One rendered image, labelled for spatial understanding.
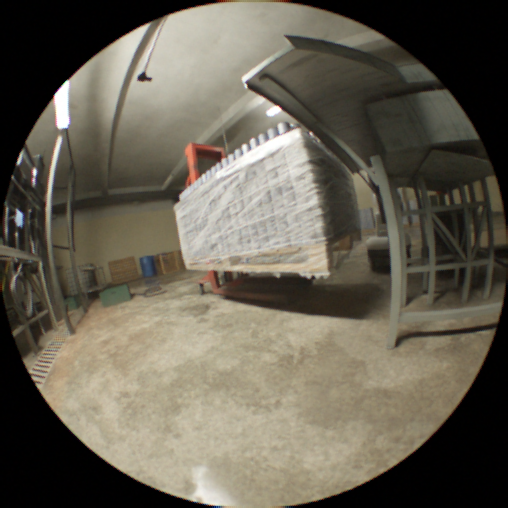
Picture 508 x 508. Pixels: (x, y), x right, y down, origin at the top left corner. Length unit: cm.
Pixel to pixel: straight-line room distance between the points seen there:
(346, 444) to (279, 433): 21
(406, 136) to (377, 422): 94
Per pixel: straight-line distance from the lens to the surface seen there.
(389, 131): 76
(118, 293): 352
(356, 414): 67
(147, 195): 927
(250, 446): 64
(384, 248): 195
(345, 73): 71
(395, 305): 78
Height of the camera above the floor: 58
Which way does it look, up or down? 5 degrees down
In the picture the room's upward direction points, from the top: 12 degrees counter-clockwise
